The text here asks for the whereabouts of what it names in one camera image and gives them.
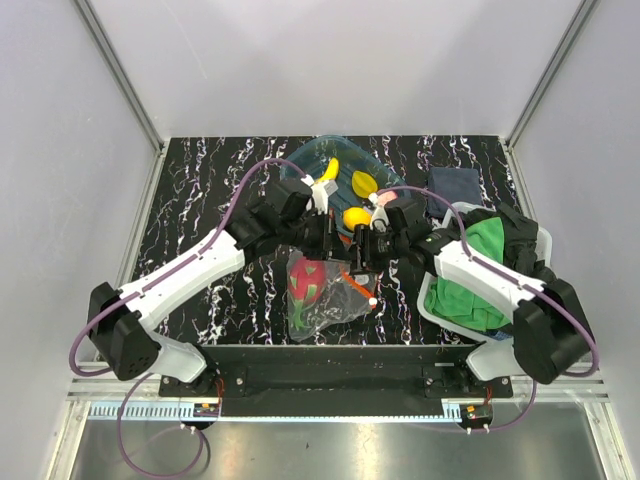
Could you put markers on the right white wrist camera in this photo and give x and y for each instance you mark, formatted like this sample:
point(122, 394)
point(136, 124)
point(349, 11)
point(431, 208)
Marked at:
point(379, 219)

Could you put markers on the white plastic basket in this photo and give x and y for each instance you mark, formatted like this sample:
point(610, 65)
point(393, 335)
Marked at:
point(543, 251)

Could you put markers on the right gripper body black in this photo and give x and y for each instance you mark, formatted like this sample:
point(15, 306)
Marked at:
point(379, 247)

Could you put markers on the black cloth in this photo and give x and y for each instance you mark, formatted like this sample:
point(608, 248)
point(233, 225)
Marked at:
point(520, 240)

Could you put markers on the green cloth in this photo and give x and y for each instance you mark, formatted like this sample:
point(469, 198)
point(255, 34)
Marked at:
point(451, 301)

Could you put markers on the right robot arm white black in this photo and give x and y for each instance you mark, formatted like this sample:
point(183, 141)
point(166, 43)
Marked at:
point(550, 332)

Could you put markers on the aluminium frame post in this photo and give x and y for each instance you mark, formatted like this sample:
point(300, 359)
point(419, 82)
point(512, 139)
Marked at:
point(576, 25)
point(100, 37)

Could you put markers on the yellow fake banana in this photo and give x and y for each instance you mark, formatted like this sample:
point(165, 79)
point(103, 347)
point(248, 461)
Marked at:
point(331, 172)

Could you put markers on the red fake fruit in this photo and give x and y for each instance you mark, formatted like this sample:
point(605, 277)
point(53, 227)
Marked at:
point(306, 283)

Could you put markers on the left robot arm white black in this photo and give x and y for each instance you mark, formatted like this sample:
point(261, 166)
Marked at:
point(293, 212)

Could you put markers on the orange fake fruit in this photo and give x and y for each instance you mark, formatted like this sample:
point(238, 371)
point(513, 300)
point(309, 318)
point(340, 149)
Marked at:
point(354, 216)

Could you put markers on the teal plastic container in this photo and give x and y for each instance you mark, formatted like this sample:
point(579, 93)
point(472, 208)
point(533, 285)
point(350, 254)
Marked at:
point(314, 157)

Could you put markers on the clear zip top bag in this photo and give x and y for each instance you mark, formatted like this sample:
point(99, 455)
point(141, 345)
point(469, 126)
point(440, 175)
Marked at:
point(344, 299)

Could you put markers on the left aluminium frame post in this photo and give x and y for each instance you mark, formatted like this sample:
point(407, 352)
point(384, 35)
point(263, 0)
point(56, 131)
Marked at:
point(100, 37)

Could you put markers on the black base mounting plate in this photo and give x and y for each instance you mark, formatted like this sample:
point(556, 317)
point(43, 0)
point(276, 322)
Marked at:
point(331, 382)

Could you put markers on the purple fake fruit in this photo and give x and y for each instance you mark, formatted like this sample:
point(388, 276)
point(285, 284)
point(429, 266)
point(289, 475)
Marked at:
point(386, 197)

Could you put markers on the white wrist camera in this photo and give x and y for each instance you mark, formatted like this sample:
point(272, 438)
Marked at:
point(379, 219)
point(321, 192)

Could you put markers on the navy folded cloth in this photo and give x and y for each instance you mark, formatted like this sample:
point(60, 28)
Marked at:
point(455, 184)

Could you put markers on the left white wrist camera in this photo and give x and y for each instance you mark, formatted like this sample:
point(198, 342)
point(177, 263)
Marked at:
point(321, 192)

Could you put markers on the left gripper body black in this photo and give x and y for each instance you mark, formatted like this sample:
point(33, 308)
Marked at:
point(314, 235)

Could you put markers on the right aluminium frame post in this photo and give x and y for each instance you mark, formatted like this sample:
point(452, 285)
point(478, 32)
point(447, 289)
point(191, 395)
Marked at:
point(576, 25)

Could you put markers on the yellow fake lemon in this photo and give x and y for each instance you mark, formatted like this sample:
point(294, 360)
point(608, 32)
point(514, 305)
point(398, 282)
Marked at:
point(363, 184)

